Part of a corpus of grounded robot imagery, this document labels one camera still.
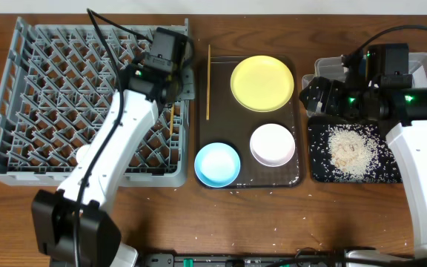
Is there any dark brown serving tray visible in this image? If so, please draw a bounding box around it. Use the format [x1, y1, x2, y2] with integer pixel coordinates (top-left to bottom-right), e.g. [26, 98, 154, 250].
[195, 56, 305, 190]

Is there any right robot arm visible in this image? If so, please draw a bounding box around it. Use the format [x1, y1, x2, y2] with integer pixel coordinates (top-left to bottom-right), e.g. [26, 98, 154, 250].
[299, 43, 427, 258]

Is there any clear plastic bin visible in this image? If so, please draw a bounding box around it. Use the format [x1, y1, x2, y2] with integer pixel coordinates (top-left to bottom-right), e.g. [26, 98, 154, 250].
[301, 52, 427, 118]

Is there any black rail bar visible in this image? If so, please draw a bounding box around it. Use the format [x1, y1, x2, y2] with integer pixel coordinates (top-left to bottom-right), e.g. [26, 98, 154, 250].
[135, 247, 411, 267]

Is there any white cup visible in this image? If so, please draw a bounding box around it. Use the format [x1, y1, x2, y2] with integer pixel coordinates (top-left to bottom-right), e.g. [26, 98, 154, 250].
[76, 144, 90, 163]

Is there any pink white bowl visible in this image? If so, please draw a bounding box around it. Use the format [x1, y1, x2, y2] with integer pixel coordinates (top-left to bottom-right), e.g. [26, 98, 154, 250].
[249, 123, 296, 168]

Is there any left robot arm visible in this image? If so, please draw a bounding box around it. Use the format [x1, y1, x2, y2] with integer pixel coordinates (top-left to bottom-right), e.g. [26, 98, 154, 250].
[31, 27, 194, 266]

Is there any light blue bowl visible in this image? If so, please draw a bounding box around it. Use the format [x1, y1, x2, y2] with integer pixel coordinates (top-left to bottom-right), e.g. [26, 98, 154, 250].
[194, 142, 241, 188]

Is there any black waste tray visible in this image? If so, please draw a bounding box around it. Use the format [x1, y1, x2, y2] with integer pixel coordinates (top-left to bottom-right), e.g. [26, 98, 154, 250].
[307, 116, 403, 184]

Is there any yellow plate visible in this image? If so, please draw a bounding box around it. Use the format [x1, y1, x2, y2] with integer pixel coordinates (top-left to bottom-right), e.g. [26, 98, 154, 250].
[230, 56, 295, 113]

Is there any grey dishwasher rack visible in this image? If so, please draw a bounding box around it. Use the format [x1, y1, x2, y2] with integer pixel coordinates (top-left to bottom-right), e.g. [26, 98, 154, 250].
[0, 16, 193, 188]

